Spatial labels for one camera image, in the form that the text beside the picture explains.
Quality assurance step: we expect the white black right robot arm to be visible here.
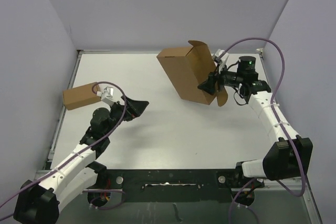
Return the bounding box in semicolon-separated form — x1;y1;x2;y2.
198;53;313;187

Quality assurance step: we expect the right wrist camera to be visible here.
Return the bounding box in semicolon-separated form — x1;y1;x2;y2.
212;49;229;72

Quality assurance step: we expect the brown cardboard box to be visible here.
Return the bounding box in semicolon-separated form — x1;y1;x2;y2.
157;40;228;106

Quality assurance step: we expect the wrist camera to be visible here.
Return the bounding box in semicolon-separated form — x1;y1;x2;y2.
96;87;114;106
212;49;229;72

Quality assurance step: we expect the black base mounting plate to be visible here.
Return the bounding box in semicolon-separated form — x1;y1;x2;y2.
89;169;249;203

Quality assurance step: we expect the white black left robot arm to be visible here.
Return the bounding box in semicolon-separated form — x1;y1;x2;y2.
13;95;149;223

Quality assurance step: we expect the small folded cardboard box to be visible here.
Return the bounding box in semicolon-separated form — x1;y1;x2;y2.
62;82;101;110

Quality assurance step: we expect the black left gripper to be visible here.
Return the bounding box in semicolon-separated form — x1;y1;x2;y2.
104;94;149;136

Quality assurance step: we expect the aluminium frame rail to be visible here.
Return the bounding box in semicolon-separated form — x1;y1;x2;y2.
20;48;323;224

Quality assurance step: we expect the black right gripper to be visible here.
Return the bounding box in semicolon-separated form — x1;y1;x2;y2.
198;63;244;94

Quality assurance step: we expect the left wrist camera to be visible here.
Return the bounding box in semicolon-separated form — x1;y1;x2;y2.
96;87;114;106

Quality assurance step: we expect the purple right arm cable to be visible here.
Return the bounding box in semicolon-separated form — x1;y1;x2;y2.
217;37;309;224

